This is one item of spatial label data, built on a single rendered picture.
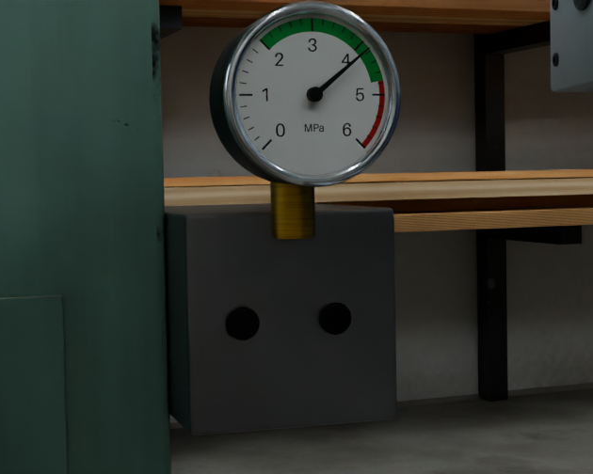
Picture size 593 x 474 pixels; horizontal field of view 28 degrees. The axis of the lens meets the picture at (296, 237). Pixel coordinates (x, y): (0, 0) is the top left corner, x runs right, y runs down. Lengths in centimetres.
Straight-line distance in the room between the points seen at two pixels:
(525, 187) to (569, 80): 206
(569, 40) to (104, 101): 38
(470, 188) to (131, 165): 231
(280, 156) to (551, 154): 304
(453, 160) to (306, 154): 288
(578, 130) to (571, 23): 273
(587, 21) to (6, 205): 40
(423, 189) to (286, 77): 229
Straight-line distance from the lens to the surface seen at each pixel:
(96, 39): 45
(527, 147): 339
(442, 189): 271
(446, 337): 329
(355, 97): 41
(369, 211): 44
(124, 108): 45
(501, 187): 278
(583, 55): 74
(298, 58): 40
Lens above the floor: 63
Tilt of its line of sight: 3 degrees down
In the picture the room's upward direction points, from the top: 1 degrees counter-clockwise
